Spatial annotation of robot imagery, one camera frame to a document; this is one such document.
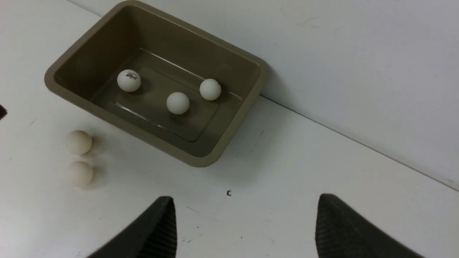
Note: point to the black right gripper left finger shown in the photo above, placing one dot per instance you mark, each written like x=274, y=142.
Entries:
x=152, y=235

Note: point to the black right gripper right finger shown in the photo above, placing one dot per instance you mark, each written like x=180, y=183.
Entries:
x=341, y=232

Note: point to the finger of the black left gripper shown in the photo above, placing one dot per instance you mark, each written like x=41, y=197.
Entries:
x=3, y=112

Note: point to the white ball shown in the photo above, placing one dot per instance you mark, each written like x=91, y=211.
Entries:
x=80, y=174
x=129, y=80
x=178, y=103
x=210, y=89
x=78, y=142

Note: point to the taupe plastic bin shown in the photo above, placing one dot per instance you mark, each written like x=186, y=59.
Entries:
x=170, y=55

